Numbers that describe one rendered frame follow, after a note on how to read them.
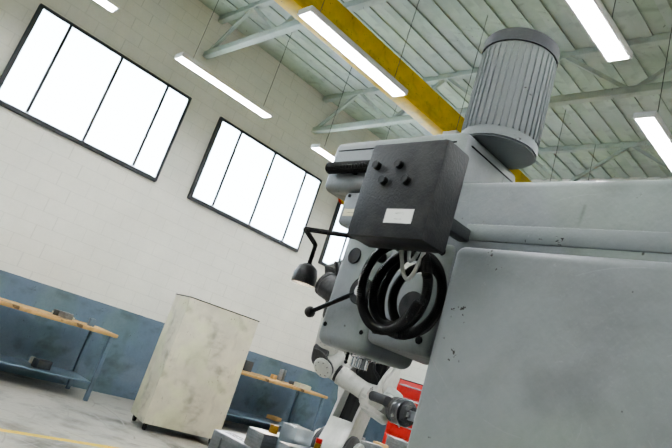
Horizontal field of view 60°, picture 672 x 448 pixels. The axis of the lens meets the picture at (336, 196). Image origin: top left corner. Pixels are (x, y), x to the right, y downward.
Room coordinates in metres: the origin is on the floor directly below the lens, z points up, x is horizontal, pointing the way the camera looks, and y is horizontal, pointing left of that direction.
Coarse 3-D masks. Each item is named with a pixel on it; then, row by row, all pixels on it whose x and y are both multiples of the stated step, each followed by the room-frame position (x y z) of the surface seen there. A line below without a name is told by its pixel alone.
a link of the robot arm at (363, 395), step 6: (366, 384) 2.21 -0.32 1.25; (366, 390) 2.20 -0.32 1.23; (360, 396) 2.20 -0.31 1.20; (366, 396) 2.19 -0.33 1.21; (360, 402) 2.19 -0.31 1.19; (366, 402) 2.18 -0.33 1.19; (366, 408) 2.18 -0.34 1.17; (372, 408) 2.17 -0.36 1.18; (372, 414) 2.17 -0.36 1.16; (378, 414) 2.16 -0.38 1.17; (378, 420) 2.18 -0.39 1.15; (384, 420) 2.16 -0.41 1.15
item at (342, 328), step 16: (352, 240) 1.55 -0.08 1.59; (352, 256) 1.53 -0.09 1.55; (368, 256) 1.49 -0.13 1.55; (352, 272) 1.52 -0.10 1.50; (336, 288) 1.55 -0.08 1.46; (336, 304) 1.54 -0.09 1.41; (352, 304) 1.49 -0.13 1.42; (336, 320) 1.52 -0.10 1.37; (352, 320) 1.48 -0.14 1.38; (320, 336) 1.56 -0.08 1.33; (336, 336) 1.51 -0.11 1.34; (352, 336) 1.47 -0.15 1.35; (352, 352) 1.49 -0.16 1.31; (368, 352) 1.45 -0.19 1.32; (384, 352) 1.47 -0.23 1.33; (400, 368) 1.55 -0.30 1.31
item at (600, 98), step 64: (256, 0) 8.01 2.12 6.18; (384, 0) 5.89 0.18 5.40; (448, 0) 6.56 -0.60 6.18; (512, 0) 6.20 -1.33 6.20; (640, 0) 5.52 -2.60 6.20; (320, 64) 9.33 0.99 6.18; (448, 64) 8.04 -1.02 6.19; (576, 64) 6.72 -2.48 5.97; (640, 64) 6.59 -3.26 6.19; (320, 128) 10.36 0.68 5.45; (384, 128) 11.08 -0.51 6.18; (576, 128) 8.69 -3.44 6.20
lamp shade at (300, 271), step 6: (300, 264) 1.69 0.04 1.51; (306, 264) 1.68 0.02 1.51; (294, 270) 1.70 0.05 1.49; (300, 270) 1.68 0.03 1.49; (306, 270) 1.67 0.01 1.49; (312, 270) 1.68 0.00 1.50; (294, 276) 1.68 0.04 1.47; (300, 276) 1.67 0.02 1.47; (306, 276) 1.67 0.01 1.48; (312, 276) 1.68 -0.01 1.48; (300, 282) 1.74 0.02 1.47; (306, 282) 1.67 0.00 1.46; (312, 282) 1.68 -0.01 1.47
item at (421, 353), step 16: (448, 256) 1.28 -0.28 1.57; (400, 272) 1.37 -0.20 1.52; (448, 272) 1.28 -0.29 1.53; (416, 288) 1.33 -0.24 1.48; (400, 304) 1.35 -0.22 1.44; (432, 304) 1.29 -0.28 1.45; (368, 336) 1.41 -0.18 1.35; (384, 336) 1.37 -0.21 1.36; (432, 336) 1.28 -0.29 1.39; (400, 352) 1.40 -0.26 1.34; (416, 352) 1.30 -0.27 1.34
